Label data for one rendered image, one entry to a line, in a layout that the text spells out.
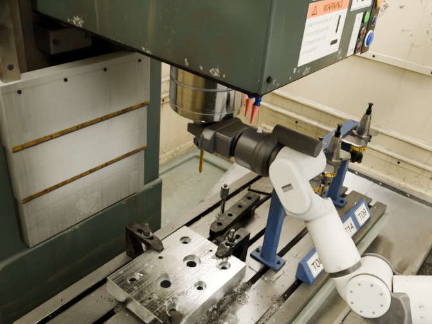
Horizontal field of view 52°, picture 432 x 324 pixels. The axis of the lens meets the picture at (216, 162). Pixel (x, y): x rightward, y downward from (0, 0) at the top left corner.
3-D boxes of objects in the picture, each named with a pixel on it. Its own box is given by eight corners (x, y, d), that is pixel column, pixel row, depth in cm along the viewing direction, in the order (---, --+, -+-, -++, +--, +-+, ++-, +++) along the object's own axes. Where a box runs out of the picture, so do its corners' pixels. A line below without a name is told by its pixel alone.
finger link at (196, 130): (189, 119, 96) (211, 129, 93) (189, 132, 98) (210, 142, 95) (184, 121, 95) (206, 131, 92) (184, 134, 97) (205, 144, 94)
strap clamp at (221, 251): (246, 260, 134) (252, 221, 126) (218, 283, 125) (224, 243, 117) (237, 254, 136) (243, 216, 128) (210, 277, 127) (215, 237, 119)
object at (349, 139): (368, 144, 139) (368, 141, 139) (360, 150, 135) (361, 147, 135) (347, 135, 143) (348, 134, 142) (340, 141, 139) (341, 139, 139)
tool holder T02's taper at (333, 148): (326, 150, 129) (331, 130, 126) (341, 155, 128) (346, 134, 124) (322, 157, 126) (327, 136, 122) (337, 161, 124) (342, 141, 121)
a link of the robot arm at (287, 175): (285, 154, 90) (314, 214, 90) (261, 166, 84) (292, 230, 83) (310, 143, 86) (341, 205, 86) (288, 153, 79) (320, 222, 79)
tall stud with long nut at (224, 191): (227, 215, 151) (231, 184, 145) (222, 219, 150) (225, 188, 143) (221, 212, 153) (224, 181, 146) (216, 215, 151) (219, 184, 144)
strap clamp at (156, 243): (164, 270, 127) (166, 231, 119) (156, 277, 125) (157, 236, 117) (134, 249, 134) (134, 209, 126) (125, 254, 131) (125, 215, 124)
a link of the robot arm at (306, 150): (274, 163, 96) (320, 184, 91) (246, 177, 88) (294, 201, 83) (285, 115, 91) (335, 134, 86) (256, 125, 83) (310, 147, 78)
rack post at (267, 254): (285, 262, 134) (304, 182, 119) (276, 272, 131) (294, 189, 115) (259, 247, 139) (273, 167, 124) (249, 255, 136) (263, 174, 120)
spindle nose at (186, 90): (198, 87, 105) (202, 36, 99) (256, 107, 98) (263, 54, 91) (153, 106, 93) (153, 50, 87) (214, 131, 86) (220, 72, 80)
